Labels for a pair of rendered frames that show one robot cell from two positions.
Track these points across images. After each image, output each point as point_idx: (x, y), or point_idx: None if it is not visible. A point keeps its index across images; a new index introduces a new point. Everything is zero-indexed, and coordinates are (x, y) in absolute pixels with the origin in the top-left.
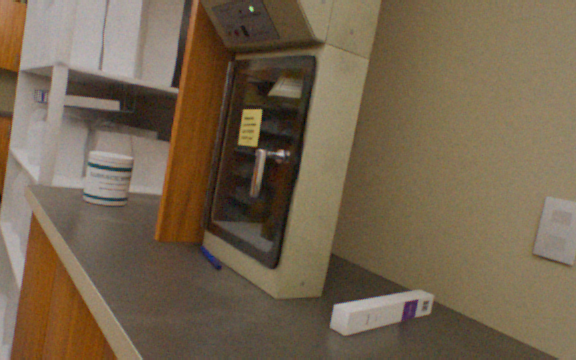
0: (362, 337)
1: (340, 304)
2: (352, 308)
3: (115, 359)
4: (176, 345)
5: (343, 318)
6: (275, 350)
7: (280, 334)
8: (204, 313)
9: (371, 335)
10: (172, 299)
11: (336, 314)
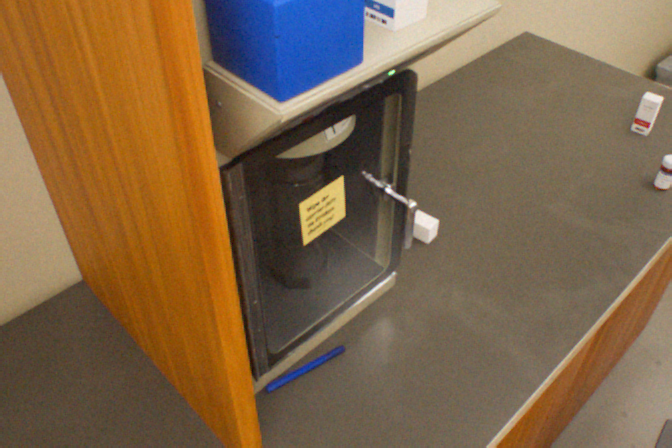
0: None
1: (424, 225)
2: (426, 218)
3: None
4: (547, 328)
5: (435, 228)
6: (501, 272)
7: (471, 273)
8: (477, 328)
9: None
10: (469, 360)
11: (431, 232)
